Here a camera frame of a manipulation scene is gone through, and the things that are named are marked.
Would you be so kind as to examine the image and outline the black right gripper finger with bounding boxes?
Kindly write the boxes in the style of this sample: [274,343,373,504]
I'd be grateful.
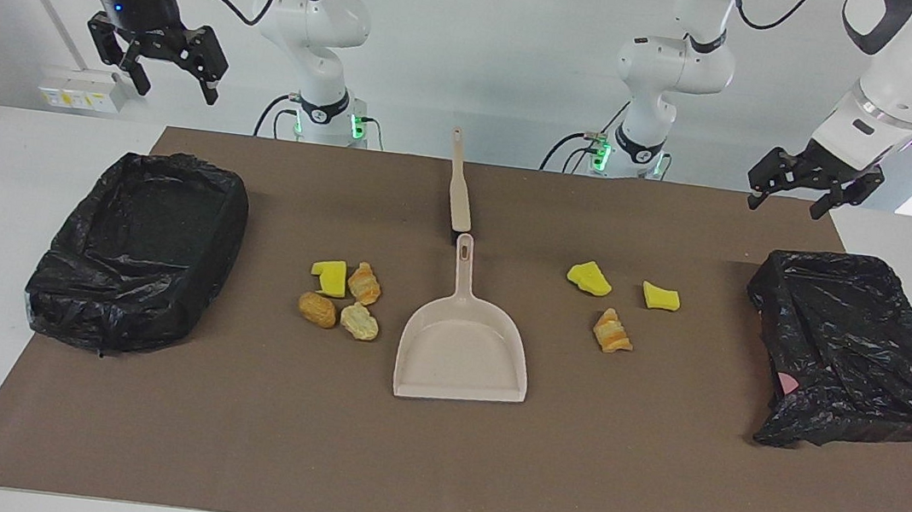
[119,57,155,98]
[195,71,225,108]

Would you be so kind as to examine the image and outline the small yellow sponge piece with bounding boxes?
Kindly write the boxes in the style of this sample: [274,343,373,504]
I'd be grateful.
[640,280,683,313]

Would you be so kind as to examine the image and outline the large yellow sponge piece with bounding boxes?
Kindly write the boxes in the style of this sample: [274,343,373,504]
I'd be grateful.
[564,258,617,300]

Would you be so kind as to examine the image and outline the pale striped croissant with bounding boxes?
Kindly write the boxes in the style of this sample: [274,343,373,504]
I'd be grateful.
[590,305,638,357]

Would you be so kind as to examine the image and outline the notched yellow sponge piece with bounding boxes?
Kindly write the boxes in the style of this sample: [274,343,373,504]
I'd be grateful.
[308,257,351,300]

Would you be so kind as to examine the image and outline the brown bread roll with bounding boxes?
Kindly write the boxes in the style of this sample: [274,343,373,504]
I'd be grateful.
[295,290,340,331]

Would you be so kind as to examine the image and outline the orange striped croissant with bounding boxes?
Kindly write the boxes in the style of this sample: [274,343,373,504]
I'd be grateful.
[344,259,386,308]

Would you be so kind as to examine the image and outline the beige brush black bristles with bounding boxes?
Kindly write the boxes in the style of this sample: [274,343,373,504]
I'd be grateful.
[439,126,484,247]

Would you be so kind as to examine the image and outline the pale bread chunk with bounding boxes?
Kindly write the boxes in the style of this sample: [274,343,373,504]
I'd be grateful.
[337,300,382,343]

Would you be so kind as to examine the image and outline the beige plastic dustpan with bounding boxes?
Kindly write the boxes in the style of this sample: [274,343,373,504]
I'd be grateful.
[391,228,545,411]

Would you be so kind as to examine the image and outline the pink bin crumpled black bag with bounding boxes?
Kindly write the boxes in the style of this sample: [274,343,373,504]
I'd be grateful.
[729,242,912,463]

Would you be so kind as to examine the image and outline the bin with black bag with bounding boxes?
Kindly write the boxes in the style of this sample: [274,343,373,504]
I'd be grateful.
[18,137,255,370]

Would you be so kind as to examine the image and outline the brown table mat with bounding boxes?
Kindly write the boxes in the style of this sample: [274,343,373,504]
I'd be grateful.
[0,107,912,512]

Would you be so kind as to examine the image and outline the white wall socket strip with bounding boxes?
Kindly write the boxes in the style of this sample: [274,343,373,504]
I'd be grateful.
[36,65,134,116]

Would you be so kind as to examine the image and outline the black base cable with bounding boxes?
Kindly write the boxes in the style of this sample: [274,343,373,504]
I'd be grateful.
[539,125,613,177]
[253,90,308,143]

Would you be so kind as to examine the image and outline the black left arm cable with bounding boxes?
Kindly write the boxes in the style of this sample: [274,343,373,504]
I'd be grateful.
[716,0,912,148]

